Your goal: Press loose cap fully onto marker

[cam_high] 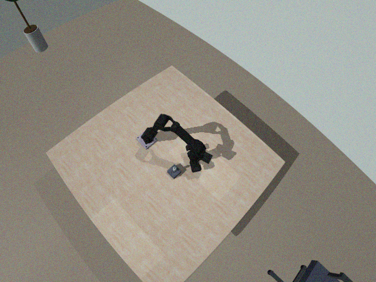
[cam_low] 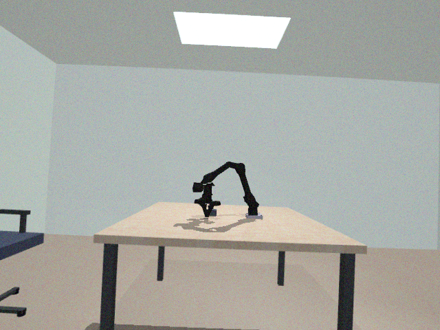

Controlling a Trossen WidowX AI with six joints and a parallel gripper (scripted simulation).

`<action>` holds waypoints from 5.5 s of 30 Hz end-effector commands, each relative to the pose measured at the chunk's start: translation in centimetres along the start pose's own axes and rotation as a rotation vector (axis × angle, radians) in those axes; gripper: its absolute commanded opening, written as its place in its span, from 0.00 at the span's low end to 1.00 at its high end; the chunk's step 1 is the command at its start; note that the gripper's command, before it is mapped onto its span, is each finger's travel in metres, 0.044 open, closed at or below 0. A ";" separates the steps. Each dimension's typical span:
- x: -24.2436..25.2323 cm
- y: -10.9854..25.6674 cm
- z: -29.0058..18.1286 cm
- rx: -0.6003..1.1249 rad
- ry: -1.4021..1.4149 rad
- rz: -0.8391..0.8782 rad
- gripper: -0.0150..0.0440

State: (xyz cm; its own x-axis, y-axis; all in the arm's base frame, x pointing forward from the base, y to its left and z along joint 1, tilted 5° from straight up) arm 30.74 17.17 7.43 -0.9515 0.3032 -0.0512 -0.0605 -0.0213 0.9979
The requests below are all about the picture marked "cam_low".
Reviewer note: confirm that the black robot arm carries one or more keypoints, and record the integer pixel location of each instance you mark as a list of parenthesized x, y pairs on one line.
[(240, 169)]

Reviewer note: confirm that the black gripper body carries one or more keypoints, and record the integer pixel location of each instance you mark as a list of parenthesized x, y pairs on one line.
[(211, 203)]

